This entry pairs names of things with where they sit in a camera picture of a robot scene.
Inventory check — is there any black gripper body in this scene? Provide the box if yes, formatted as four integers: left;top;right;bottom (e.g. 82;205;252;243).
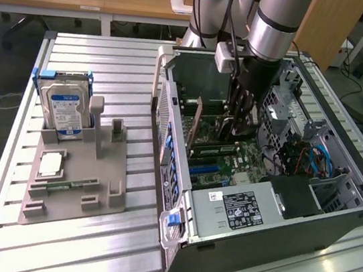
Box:
232;54;283;101

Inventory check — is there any metal disk bay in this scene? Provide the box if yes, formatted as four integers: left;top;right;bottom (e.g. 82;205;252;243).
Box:
257;83;310;150

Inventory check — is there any green Dell motherboard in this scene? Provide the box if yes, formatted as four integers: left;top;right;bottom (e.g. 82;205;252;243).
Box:
160;80;285;203

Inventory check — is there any black expansion slot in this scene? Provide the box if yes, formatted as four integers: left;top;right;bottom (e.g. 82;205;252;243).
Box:
187;153;225;172

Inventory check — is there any blue expansion slot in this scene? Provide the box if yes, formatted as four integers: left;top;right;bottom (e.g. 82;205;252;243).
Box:
188;161;220;180

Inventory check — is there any wooden cabinet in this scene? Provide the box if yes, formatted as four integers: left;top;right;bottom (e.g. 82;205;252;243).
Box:
289;0;363;77

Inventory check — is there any grey power supply unit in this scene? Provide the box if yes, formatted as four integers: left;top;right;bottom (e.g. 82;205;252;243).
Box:
183;170;289;254

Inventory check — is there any black plastic air shroud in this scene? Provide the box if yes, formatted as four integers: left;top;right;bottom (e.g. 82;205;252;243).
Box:
255;170;328;224

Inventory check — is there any white paper stack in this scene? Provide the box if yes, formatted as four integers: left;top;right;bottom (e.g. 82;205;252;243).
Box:
166;0;194;16

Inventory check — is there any blue case latch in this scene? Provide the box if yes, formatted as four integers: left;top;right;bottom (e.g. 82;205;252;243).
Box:
165;209;181;228

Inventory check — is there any black open PC case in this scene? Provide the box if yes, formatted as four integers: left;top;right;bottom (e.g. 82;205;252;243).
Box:
127;33;363;272

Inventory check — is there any grey printed parts rack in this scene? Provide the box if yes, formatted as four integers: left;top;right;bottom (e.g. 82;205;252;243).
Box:
16;86;140;240

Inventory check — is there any silver hard disk drive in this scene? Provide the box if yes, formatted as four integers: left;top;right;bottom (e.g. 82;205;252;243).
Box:
34;71;93;145

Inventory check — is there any green RAM stick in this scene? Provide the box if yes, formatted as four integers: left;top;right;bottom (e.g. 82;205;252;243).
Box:
46;176;93;195

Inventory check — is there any silver CPU chip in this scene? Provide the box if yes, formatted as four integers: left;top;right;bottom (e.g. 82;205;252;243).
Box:
38;150;65;179

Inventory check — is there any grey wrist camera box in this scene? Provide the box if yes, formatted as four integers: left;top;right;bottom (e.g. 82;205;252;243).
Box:
212;41;243;76

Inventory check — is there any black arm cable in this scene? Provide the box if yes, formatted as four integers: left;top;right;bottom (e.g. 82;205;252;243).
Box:
186;0;212;49
213;0;257;84

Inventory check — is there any blue data wire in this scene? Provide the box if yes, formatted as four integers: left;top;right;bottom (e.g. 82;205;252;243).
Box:
307;143;336;180

